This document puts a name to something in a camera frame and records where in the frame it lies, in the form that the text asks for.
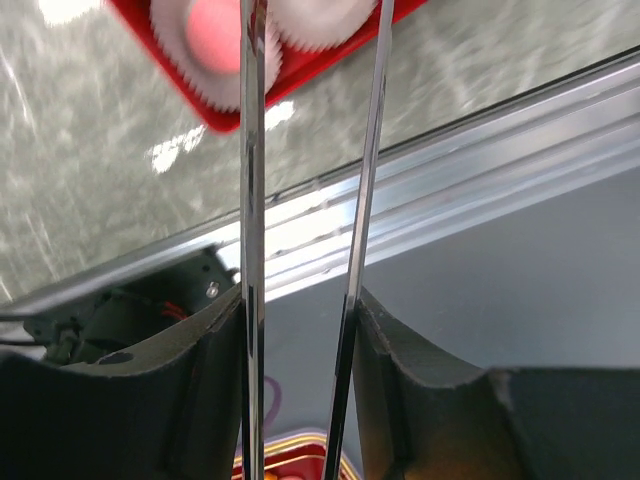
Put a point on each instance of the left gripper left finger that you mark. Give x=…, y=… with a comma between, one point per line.
x=168, y=407

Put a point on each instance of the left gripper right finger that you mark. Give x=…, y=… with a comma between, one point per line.
x=424, y=413

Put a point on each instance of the metal tongs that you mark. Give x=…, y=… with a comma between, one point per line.
x=252, y=222

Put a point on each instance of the pink round cookie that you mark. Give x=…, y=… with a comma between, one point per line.
x=213, y=33

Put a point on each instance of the macaron tin box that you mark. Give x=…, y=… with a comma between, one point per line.
x=295, y=455

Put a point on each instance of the red tin box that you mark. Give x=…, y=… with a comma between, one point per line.
x=287, y=69

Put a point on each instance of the paper cup front left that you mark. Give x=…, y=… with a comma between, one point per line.
x=216, y=90

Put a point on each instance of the paper cup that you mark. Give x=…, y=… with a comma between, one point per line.
x=216, y=90
x=316, y=25

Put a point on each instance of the paper cup front middle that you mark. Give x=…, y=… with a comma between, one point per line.
x=316, y=25

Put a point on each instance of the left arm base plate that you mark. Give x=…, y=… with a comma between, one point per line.
x=91, y=327

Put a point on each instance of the aluminium rail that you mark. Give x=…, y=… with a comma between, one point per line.
x=572, y=131

